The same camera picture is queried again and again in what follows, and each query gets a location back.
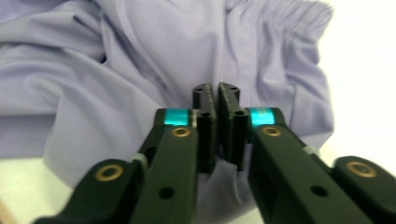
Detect white foam mat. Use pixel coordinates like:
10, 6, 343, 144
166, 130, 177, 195
0, 0, 396, 224

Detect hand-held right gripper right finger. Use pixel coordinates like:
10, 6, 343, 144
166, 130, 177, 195
218, 81, 372, 224

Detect purple shorts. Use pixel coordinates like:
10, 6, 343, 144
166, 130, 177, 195
0, 0, 335, 224

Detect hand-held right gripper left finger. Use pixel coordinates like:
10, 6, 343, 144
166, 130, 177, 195
129, 82, 218, 224

